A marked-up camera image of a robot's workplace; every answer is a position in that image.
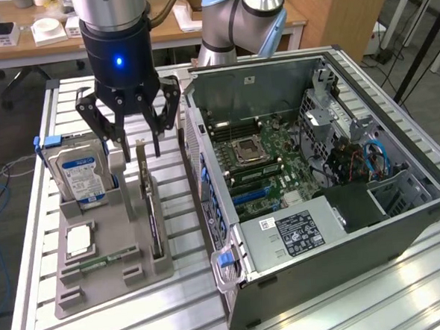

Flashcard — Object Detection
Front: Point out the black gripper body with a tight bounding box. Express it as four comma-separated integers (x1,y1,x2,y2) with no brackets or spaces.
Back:
79,15,164,119

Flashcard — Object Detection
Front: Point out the graphics card with metal bracket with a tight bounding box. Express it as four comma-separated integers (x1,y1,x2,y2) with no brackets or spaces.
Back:
134,137,166,261

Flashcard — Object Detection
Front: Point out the small white labelled box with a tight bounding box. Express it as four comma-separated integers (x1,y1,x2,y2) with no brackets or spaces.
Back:
63,15,83,40

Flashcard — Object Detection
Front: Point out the hard disk in blue caddy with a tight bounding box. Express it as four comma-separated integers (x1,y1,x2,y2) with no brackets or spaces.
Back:
33,129,116,214

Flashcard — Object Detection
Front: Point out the white block with round hole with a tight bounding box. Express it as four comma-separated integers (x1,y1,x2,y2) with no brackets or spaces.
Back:
30,16,69,48

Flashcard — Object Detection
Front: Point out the white paper booklet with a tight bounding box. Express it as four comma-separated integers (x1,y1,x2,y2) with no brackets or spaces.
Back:
172,1,204,34

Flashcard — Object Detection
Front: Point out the office chair base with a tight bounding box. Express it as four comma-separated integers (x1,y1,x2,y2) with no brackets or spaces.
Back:
0,62,55,111

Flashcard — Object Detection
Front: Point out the CPU socket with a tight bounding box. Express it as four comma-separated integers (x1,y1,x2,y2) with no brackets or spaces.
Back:
230,134,270,169

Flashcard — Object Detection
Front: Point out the RAM stick with white label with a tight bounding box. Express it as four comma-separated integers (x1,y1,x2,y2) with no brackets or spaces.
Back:
237,164,283,183

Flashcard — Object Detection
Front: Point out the blue expansion slot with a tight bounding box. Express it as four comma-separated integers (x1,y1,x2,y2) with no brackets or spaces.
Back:
231,186,274,206

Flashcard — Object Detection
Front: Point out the white box black top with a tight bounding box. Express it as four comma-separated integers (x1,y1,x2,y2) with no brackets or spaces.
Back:
0,20,22,49

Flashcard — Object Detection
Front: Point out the silver CPU chip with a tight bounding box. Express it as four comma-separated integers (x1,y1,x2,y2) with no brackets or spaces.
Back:
66,225,94,258

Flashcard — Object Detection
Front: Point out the green motherboard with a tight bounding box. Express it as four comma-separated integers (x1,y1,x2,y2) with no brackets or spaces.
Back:
201,108,321,226

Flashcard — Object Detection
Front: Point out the green RAM stick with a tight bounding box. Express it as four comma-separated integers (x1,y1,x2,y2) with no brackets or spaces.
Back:
78,252,123,274

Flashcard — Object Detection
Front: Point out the silver chipset heat sink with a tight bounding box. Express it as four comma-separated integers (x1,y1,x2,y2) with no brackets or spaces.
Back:
283,190,303,208

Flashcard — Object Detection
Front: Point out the metal disk bay cage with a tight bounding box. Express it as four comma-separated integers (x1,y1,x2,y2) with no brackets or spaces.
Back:
295,85,355,161

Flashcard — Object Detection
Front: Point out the grey power supply unit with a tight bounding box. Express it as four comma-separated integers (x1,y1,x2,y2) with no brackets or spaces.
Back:
231,194,351,277

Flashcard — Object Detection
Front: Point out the grey plastic parts rack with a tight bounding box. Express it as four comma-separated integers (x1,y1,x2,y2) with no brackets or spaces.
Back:
44,148,177,321

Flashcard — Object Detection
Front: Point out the black plastic shroud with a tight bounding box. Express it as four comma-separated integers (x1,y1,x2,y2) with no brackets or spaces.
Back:
324,180,392,234

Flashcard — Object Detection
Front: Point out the wooden cabinet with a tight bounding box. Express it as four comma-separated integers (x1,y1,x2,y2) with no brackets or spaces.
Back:
286,0,400,63

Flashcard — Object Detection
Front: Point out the black power strip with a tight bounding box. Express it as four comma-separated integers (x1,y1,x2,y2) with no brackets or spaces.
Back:
374,47,397,66

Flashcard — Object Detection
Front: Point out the open black PC case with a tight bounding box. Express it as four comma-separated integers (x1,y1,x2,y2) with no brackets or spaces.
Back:
171,38,440,330

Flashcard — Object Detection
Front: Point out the perforated metal disk bay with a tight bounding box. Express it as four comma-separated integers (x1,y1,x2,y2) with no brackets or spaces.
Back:
365,167,426,217

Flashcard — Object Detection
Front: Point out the black slanted pole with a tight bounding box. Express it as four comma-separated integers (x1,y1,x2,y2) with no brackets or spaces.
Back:
386,0,440,105

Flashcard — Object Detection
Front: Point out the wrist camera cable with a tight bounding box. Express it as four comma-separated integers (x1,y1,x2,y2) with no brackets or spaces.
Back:
145,0,183,31

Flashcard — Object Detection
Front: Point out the white floor cable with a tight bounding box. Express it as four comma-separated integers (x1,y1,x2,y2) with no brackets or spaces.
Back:
0,153,38,179

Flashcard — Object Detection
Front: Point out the wooden desk white frame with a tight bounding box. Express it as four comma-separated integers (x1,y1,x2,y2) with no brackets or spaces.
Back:
0,0,311,81

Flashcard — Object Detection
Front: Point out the blue floor cable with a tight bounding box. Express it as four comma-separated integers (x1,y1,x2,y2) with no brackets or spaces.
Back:
0,179,21,321

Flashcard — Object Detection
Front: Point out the grey latch handle blue tab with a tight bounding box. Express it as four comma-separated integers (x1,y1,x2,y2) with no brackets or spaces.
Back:
208,241,248,296

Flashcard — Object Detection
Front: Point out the blue disk wire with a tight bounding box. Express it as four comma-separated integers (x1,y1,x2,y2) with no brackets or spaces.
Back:
362,137,394,181

